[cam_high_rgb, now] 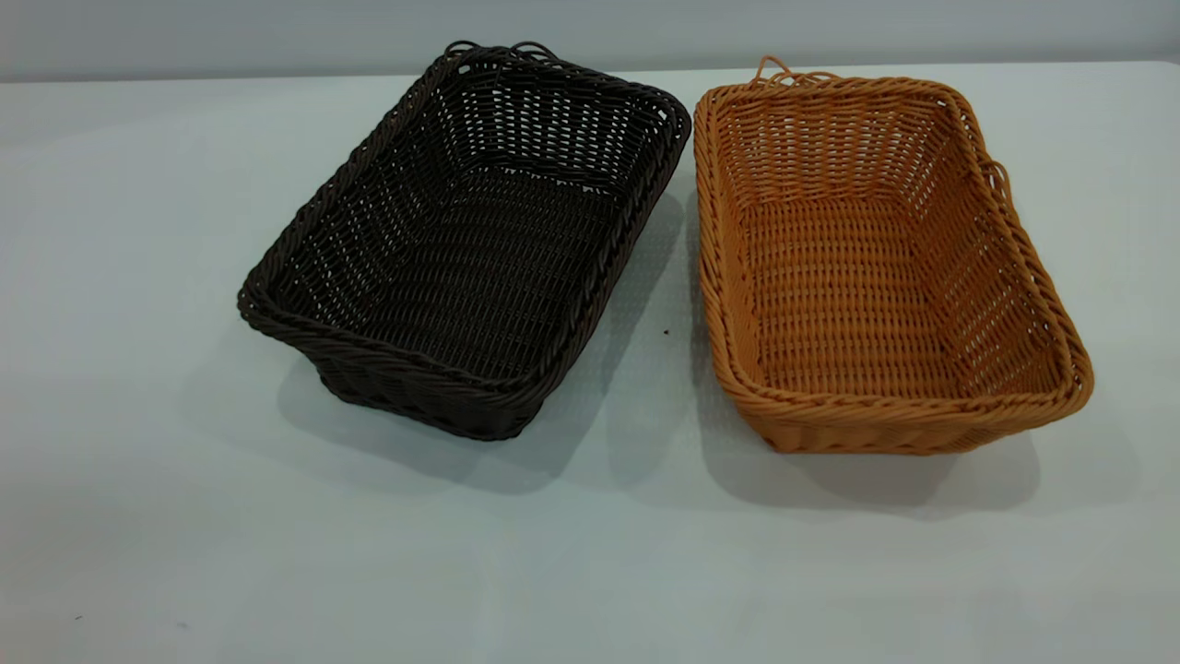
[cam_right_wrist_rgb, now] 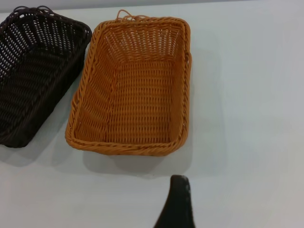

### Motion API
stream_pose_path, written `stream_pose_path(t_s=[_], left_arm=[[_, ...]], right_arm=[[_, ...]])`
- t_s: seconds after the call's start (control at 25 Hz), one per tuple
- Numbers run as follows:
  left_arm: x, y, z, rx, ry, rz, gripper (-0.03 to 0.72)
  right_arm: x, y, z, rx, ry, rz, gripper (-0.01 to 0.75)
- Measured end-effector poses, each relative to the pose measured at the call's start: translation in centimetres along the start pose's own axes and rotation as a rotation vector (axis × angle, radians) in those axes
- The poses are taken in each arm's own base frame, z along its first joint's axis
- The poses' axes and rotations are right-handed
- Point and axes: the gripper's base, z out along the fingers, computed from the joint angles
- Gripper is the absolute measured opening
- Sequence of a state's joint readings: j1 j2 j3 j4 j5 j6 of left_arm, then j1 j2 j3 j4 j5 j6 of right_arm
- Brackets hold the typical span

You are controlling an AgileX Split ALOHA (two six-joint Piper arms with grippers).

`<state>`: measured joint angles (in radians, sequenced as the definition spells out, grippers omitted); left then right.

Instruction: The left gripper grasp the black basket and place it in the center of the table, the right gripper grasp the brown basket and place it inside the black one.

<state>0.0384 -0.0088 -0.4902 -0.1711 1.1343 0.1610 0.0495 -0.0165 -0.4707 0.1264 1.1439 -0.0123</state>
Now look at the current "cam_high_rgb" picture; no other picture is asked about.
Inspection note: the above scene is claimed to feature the black wicker basket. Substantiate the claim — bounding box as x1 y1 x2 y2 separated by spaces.
237 41 692 442

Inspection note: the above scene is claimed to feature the orange wicker basket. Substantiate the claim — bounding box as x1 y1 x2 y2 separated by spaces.
693 56 1095 456

